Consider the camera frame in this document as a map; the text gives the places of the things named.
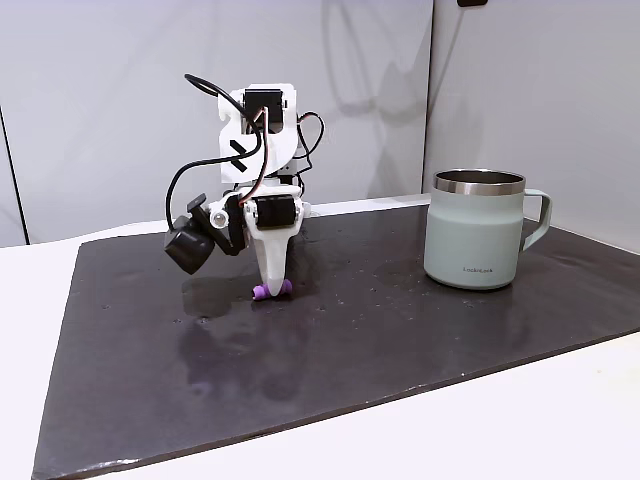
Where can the purple ribbed pen grip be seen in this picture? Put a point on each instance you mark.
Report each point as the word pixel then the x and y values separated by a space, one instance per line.
pixel 259 292

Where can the small black wall fixture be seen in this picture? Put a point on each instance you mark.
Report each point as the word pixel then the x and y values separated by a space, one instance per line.
pixel 472 2

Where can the black camera box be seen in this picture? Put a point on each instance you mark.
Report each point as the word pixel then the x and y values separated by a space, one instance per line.
pixel 189 247

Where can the pale green steel-rimmed mug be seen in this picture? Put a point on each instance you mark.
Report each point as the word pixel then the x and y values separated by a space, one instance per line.
pixel 470 240

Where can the black table mat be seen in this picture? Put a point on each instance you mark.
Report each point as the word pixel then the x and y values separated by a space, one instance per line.
pixel 250 380

